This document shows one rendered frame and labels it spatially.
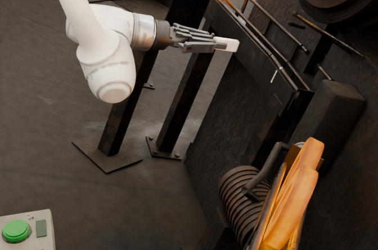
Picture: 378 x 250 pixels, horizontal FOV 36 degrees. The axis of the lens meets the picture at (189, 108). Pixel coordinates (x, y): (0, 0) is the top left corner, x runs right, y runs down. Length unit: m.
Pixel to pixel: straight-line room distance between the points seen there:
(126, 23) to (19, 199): 0.79
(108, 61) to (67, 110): 1.19
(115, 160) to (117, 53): 1.01
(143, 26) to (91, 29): 0.22
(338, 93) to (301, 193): 0.48
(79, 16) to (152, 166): 1.16
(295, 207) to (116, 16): 0.66
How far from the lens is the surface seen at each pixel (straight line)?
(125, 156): 2.27
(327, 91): 1.44
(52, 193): 2.00
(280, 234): 1.01
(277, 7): 1.94
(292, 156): 1.28
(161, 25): 1.45
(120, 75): 1.25
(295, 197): 0.99
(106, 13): 1.40
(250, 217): 1.38
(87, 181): 2.10
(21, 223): 0.98
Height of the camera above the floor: 1.28
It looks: 27 degrees down
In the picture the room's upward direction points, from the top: 23 degrees clockwise
